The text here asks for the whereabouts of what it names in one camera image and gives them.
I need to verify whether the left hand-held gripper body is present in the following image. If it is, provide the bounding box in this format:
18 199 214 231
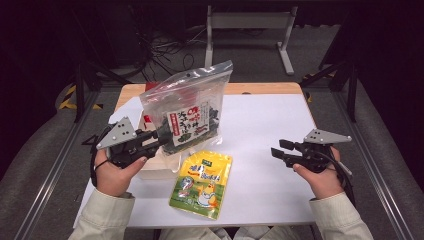
95 116 161 169

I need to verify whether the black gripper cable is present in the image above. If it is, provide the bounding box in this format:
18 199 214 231
81 123 112 188
315 146 357 206

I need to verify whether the tangle of black floor cables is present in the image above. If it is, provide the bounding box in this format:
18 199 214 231
131 4 208 79

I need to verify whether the person's right hand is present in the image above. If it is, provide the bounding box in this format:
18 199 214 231
292 145 346 201

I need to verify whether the person's left hand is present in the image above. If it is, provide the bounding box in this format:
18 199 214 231
94 148 148 198

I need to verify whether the yellow black floor tape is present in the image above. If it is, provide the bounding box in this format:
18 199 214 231
301 72 315 104
58 84 104 111

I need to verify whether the clear bag of dried seaweed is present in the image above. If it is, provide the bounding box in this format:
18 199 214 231
139 59 234 156

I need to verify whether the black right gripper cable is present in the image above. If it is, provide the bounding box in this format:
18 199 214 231
315 146 357 206

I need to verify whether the aluminium floor rail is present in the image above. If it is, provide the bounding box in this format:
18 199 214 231
332 89 416 240
13 89 102 240

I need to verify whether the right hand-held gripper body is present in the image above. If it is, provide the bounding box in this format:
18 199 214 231
289 128 353 174

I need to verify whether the black metal stand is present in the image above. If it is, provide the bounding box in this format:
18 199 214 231
72 59 132 124
300 59 360 124

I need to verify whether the yellow seasoning packet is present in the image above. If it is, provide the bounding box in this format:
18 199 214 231
168 149 234 221

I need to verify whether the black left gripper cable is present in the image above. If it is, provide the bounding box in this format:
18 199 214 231
81 123 112 188

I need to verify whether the grey metal stand frame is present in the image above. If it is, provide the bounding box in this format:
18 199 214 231
204 4 300 76

